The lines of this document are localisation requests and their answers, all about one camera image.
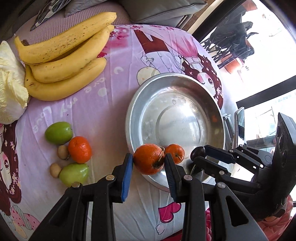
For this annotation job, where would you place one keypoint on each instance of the brown longan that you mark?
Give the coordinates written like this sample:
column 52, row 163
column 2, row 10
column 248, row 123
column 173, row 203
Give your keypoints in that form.
column 63, row 152
column 55, row 170

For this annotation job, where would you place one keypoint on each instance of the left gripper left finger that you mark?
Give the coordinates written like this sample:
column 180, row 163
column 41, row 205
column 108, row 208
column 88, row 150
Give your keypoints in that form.
column 67, row 220

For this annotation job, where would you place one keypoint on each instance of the dark cherry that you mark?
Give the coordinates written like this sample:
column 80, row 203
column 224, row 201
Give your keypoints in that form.
column 198, row 152

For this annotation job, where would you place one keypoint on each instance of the cartoon print tablecloth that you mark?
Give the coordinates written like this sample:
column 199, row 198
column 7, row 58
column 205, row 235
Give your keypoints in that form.
column 134, row 53

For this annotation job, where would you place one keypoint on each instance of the bottom banana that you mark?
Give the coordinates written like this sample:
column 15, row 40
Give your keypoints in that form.
column 64, row 88

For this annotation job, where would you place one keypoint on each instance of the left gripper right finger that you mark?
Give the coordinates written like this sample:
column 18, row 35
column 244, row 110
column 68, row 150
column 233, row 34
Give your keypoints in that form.
column 230, row 220

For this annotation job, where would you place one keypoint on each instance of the black white patterned pillow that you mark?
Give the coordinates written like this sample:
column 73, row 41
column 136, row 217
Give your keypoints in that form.
column 50, row 8

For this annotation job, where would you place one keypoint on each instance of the orange tangerine with stem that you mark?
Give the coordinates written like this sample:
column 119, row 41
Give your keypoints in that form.
column 149, row 159

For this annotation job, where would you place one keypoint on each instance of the black folding chair outside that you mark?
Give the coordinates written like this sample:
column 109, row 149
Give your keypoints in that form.
column 229, row 40

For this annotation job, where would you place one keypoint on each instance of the banana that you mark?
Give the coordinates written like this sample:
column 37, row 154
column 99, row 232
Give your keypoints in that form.
column 56, row 46
column 70, row 65
column 64, row 88

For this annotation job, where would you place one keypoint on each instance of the middle banana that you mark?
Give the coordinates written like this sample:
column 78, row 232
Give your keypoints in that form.
column 70, row 65

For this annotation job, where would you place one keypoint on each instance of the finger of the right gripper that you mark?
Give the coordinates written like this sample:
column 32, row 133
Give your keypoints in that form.
column 239, row 155
column 221, row 174

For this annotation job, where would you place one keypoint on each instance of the grey sofa cushion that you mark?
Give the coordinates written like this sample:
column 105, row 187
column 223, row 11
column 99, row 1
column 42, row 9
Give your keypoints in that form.
column 166, row 12

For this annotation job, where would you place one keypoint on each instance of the green jujube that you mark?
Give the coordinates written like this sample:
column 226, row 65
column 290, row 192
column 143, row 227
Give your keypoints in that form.
column 74, row 172
column 59, row 133

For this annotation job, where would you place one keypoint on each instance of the white phone stand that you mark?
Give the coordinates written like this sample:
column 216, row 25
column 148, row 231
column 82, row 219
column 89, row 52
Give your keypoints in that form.
column 229, row 131

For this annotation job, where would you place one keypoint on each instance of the orange flower pot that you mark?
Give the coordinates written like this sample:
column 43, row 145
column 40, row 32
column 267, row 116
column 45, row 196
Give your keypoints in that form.
column 234, row 65

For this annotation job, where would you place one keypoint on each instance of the light grey cushion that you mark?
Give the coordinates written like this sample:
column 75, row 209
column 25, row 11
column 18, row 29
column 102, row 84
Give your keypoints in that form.
column 75, row 6

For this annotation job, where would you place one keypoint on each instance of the top banana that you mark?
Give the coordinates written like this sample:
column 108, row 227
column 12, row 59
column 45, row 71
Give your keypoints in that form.
column 56, row 46

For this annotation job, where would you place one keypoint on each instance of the round steel tray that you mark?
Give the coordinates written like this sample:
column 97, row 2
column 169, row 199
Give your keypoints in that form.
column 172, row 108

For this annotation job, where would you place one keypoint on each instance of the smartphone on stand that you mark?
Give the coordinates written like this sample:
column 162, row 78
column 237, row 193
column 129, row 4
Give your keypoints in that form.
column 239, row 128

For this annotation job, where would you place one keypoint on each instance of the napa cabbage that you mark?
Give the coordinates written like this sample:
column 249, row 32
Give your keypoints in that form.
column 14, row 96

